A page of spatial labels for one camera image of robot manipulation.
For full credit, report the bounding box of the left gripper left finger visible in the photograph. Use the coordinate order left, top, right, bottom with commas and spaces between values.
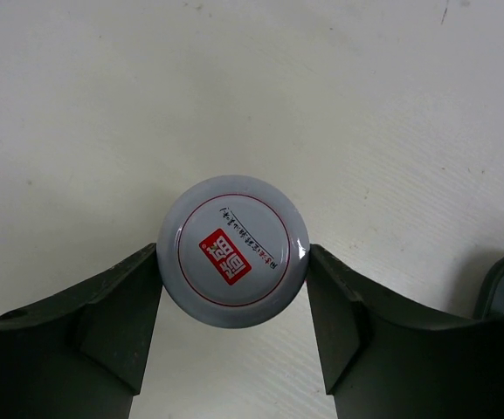
0, 244, 162, 418

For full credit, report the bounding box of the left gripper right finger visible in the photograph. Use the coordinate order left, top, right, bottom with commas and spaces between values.
307, 245, 504, 418

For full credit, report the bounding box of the white cap dark spice jar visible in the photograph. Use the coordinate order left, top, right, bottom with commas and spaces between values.
156, 175, 310, 329

